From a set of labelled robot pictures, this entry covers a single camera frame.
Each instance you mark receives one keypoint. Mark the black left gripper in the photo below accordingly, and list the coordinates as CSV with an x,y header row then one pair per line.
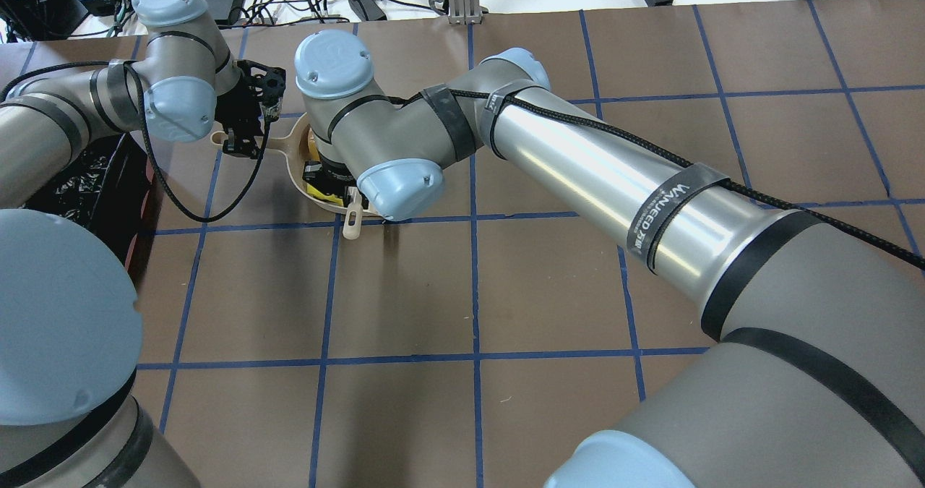
x,y
236,119

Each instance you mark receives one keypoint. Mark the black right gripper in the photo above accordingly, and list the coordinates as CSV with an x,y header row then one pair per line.
x,y
334,179

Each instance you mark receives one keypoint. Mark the yellow green sponge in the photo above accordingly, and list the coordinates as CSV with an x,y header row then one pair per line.
x,y
331,194

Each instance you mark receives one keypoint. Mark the beige hand brush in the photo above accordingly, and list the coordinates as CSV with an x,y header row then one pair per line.
x,y
353,214

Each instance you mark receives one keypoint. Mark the beige plastic dustpan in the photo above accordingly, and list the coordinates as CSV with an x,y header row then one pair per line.
x,y
279,194

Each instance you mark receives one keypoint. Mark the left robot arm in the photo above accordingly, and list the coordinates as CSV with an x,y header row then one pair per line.
x,y
71,332

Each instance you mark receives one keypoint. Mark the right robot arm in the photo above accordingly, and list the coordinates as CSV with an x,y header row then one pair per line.
x,y
815,378

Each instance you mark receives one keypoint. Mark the bin with black bag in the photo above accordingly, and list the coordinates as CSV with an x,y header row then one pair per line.
x,y
109,191

